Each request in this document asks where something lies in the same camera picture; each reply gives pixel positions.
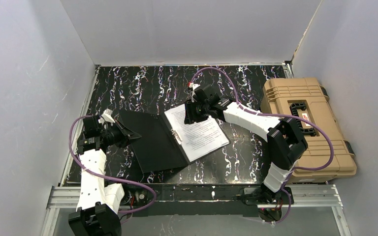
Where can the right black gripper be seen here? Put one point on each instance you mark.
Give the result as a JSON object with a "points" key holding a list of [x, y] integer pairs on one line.
{"points": [[192, 111]]}

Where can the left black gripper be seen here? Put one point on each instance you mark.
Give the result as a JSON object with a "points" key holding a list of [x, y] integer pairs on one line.
{"points": [[117, 134]]}

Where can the beige file folder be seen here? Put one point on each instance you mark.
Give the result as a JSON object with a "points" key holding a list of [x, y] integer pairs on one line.
{"points": [[158, 149]]}

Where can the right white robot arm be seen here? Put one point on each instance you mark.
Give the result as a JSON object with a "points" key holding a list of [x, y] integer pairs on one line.
{"points": [[286, 143]]}

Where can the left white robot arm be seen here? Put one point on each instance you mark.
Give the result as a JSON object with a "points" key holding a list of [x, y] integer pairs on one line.
{"points": [[98, 205]]}

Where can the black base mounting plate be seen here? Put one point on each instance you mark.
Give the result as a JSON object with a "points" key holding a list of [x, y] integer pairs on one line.
{"points": [[197, 199]]}

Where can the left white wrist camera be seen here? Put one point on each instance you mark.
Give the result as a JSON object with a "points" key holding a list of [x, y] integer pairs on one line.
{"points": [[106, 117]]}

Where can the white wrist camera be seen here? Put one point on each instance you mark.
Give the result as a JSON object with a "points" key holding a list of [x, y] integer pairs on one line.
{"points": [[106, 117], [192, 87]]}

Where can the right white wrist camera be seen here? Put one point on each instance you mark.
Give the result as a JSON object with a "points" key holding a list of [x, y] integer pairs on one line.
{"points": [[192, 87]]}

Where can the aluminium frame rail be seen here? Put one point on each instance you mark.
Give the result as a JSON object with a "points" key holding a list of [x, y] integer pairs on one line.
{"points": [[320, 195]]}

